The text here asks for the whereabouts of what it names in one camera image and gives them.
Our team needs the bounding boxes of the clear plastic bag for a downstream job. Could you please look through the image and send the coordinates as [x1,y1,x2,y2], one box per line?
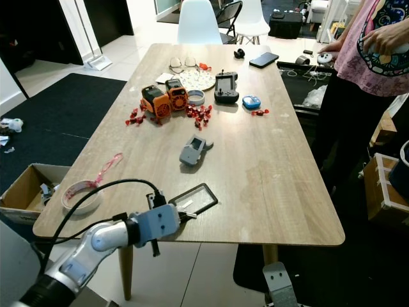
[302,85,330,109]

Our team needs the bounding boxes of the grey handheld device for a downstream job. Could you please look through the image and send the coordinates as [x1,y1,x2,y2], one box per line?
[179,136,213,167]

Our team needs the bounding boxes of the brown wooden box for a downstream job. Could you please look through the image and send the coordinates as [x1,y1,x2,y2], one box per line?
[371,110,398,146]

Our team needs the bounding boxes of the white patterned round plate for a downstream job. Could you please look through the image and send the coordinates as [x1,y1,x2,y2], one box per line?
[176,68,216,91]

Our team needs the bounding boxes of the white rack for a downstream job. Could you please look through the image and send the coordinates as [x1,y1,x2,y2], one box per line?
[313,0,365,42]

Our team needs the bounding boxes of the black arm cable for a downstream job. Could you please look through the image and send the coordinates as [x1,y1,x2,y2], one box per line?
[38,178,167,263]

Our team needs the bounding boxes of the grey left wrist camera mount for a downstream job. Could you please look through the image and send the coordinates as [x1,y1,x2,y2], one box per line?
[137,203,183,242]

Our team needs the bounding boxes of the person in pink shirt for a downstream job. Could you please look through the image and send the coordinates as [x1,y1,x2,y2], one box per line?
[310,0,409,193]

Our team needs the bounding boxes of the person's left hand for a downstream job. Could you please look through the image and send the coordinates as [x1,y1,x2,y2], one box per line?
[362,19,409,54]

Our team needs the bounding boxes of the black handheld console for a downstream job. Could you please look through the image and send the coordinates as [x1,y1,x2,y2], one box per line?
[214,70,239,105]

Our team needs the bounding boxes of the cardboard box with white strip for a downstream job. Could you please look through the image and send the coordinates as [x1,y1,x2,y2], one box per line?
[363,152,409,224]

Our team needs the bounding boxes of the black cabinet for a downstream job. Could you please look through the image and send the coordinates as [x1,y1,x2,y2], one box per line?
[0,0,84,65]

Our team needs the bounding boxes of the small blue device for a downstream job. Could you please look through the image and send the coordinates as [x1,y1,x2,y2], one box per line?
[242,95,262,110]

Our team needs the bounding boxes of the white crumpled object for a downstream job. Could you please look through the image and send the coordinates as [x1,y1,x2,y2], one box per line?
[1,118,24,134]

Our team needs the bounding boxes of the dark bucket with white rim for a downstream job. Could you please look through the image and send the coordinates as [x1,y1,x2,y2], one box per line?
[397,139,409,199]

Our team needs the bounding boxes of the open cardboard box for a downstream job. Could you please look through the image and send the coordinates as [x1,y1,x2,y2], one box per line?
[0,163,72,226]

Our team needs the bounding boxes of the black smartphone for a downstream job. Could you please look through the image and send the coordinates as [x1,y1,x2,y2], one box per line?
[249,52,280,69]

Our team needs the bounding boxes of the large black floor mat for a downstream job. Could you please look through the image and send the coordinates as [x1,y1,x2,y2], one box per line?
[0,72,127,193]

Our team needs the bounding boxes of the pink ribbon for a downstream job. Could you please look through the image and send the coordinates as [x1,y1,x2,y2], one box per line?
[95,152,123,187]

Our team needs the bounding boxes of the black storage bag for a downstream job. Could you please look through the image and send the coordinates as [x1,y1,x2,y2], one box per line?
[268,11,303,39]

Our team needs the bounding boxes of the person's right hand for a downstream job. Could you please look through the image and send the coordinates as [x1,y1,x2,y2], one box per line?
[320,38,346,54]

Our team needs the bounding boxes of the thin frame eyeglasses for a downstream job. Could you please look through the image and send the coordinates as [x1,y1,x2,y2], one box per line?
[169,56,197,71]

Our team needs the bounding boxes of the tapered wooden table leg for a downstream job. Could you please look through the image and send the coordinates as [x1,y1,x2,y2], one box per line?
[262,245,279,266]
[119,245,135,301]

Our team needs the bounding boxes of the black frame chair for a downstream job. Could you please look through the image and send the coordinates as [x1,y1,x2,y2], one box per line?
[217,0,243,36]

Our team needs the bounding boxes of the white plastic chair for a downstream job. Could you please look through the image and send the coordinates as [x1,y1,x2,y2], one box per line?
[233,0,270,44]
[177,0,223,44]

